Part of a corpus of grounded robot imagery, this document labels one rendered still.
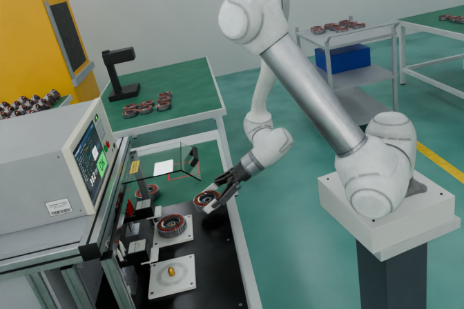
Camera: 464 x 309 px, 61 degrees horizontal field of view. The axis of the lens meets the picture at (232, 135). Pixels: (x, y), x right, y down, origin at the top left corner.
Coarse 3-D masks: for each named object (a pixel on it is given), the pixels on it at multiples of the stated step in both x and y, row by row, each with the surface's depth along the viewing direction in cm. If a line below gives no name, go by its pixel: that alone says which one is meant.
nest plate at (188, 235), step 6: (186, 216) 157; (186, 222) 153; (192, 222) 153; (156, 228) 153; (186, 228) 150; (192, 228) 149; (156, 234) 150; (180, 234) 147; (186, 234) 146; (192, 234) 146; (156, 240) 146; (162, 240) 146; (168, 240) 145; (174, 240) 144; (180, 240) 144; (186, 240) 144; (156, 246) 144; (162, 246) 144
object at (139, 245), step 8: (144, 240) 125; (128, 248) 122; (136, 248) 121; (144, 248) 121; (152, 248) 126; (128, 256) 120; (136, 256) 120; (144, 256) 120; (152, 256) 123; (120, 264) 120; (128, 264) 121
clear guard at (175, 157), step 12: (168, 144) 154; (180, 144) 152; (132, 156) 150; (144, 156) 148; (156, 156) 146; (168, 156) 144; (180, 156) 142; (192, 156) 149; (144, 168) 138; (156, 168) 137; (168, 168) 135; (180, 168) 133; (192, 168) 139; (132, 180) 132
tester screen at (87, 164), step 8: (88, 136) 116; (96, 136) 124; (80, 144) 108; (88, 144) 115; (80, 152) 106; (88, 152) 113; (80, 160) 105; (88, 160) 112; (96, 160) 118; (80, 168) 104; (88, 168) 110; (96, 168) 117; (88, 176) 109; (96, 176) 115; (88, 184) 107; (96, 192) 112
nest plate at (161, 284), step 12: (156, 264) 134; (168, 264) 133; (180, 264) 132; (192, 264) 131; (156, 276) 129; (168, 276) 128; (180, 276) 127; (192, 276) 126; (156, 288) 124; (168, 288) 123; (180, 288) 122; (192, 288) 122
